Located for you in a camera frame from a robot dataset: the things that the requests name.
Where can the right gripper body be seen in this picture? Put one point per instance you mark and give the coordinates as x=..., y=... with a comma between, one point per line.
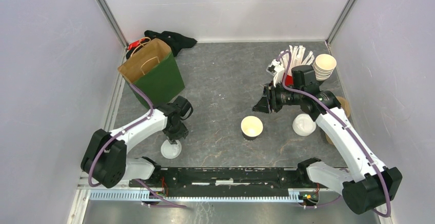
x=280, y=96

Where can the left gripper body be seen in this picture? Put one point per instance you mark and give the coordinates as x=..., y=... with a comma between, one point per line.
x=176, y=132

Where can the stack of white lids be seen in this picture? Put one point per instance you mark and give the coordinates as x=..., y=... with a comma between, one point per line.
x=303, y=125

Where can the stack of paper cups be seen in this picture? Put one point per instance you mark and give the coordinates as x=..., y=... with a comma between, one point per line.
x=324, y=66

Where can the green paper bag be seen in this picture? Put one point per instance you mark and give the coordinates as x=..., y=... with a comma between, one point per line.
x=153, y=70

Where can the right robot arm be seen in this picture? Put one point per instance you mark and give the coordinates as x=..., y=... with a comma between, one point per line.
x=369, y=183

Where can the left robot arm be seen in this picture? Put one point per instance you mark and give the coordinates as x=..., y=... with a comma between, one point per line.
x=105, y=159

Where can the red cup holder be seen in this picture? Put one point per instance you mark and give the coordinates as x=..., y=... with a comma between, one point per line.
x=287, y=80

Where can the brown cardboard cup carrier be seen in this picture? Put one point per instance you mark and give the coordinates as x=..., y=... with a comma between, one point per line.
x=341, y=118

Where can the black cloth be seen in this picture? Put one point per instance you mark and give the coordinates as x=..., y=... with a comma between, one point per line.
x=174, y=40

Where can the red object behind bag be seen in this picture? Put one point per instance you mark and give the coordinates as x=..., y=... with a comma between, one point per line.
x=133, y=45

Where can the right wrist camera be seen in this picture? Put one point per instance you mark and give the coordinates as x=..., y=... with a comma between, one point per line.
x=276, y=69

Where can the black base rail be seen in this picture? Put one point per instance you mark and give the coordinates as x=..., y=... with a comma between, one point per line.
x=229, y=182

